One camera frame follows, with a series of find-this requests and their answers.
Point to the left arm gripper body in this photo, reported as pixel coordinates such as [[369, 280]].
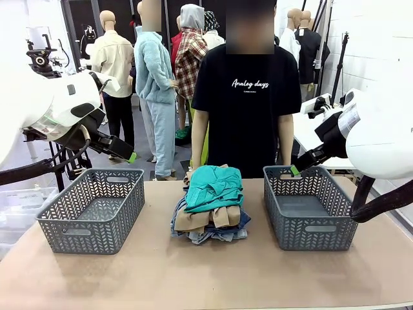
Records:
[[85, 134]]

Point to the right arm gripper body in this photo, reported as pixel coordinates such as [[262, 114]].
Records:
[[332, 135]]

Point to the dark blue denim jeans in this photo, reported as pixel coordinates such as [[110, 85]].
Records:
[[243, 221]]

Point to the teal top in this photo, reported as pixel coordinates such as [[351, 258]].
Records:
[[209, 190]]

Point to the tan garment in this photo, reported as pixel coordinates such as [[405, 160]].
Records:
[[193, 221]]

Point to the person's left forearm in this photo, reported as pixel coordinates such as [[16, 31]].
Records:
[[285, 139]]

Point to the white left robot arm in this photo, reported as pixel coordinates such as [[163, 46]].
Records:
[[32, 106]]

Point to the person's right forearm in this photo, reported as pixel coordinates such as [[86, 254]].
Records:
[[199, 139]]

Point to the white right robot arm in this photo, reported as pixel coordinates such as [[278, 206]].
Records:
[[380, 145]]

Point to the person's right hand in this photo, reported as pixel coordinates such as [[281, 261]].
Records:
[[188, 177]]

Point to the white table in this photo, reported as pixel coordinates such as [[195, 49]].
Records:
[[306, 135]]

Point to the black light stand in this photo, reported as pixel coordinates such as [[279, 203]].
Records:
[[338, 71]]

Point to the green shoes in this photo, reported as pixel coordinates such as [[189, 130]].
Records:
[[183, 133]]

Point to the person in black T-shirt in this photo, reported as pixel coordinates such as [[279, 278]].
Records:
[[245, 129]]

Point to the mannequin in cream jacket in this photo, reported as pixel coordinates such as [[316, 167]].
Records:
[[113, 58]]

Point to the grey plastic lattice basket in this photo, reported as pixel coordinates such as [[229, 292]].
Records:
[[96, 239], [316, 240]]

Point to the mannequin in blue fleece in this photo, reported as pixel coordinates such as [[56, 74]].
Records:
[[151, 71]]

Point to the mannequin in black jacket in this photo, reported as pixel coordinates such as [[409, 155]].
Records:
[[308, 55]]

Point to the clear plastic storage box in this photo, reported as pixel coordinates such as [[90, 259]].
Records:
[[22, 206]]

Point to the white and black background device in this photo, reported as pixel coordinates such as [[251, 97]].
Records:
[[87, 35]]

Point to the mannequin in white shirt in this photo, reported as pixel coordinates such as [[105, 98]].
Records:
[[288, 42]]

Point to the mannequin in plaid shirt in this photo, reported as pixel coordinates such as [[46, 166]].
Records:
[[190, 61]]

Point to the mannequin in red top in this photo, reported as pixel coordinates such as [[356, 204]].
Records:
[[175, 48]]

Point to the light blue denim jeans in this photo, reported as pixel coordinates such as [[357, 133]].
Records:
[[200, 239]]

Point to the mannequin with patterned bucket hat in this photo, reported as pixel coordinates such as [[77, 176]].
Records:
[[211, 22]]

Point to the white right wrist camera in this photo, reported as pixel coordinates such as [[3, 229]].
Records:
[[314, 103]]

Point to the black camera tripod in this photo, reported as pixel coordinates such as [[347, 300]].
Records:
[[40, 61]]

